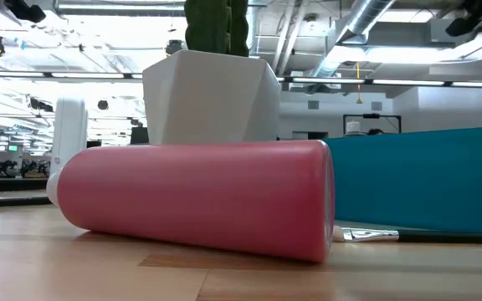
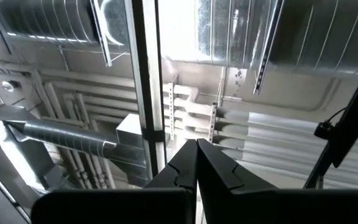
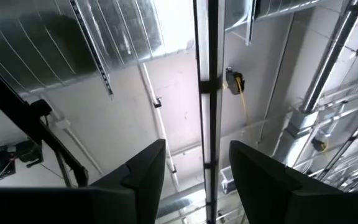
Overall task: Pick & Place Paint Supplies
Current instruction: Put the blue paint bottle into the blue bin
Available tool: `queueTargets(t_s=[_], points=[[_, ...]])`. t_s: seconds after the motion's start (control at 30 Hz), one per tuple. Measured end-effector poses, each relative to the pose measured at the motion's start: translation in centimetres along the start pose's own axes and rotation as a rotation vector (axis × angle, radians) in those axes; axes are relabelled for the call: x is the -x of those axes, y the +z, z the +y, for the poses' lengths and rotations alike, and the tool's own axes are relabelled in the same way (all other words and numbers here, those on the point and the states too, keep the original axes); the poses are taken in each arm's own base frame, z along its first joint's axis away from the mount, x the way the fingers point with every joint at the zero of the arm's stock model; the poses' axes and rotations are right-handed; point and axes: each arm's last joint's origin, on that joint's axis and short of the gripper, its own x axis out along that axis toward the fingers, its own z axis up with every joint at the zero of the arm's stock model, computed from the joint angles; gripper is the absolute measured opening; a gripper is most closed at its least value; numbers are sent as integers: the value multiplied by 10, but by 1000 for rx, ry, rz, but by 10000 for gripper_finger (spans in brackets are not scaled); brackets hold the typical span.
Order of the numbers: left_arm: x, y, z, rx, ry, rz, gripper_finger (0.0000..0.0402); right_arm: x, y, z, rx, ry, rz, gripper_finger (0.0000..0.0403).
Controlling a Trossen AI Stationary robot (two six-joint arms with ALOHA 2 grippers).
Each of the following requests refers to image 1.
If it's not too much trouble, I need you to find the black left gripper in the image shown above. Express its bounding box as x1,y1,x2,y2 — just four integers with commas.
2,0,48,24

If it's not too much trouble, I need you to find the red paint bottle white cap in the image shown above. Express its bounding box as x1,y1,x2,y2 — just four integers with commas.
46,140,336,263

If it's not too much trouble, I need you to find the black background rig frame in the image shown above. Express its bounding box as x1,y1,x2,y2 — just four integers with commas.
342,113,403,135

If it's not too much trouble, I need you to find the long ceiling light strip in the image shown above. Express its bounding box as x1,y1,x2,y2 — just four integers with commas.
0,69,482,89

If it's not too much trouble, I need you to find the dark background screen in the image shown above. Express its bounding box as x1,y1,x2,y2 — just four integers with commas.
130,126,150,145

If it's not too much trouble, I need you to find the white pillar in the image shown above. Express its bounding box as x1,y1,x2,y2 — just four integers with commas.
49,98,89,175

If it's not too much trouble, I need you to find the long black paintbrush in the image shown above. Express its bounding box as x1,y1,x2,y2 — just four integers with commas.
0,196,54,209

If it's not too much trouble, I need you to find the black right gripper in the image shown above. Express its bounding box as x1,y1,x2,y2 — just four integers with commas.
445,0,482,38

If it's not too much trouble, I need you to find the teal plastic bin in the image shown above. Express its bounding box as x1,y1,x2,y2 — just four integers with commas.
323,126,482,235

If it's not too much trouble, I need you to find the yellow hanging tag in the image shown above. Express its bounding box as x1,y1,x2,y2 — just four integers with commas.
355,61,363,105

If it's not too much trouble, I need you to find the green cactus plant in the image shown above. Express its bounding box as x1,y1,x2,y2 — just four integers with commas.
184,0,250,58

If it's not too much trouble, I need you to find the paintbrush white tip silver ferrule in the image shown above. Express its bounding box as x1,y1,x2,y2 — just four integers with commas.
332,225,482,244

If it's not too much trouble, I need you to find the white faceted plant pot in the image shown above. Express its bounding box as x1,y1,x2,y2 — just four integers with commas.
142,49,282,146

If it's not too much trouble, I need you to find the silver ventilation duct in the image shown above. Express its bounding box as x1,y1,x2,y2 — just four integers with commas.
307,0,397,79

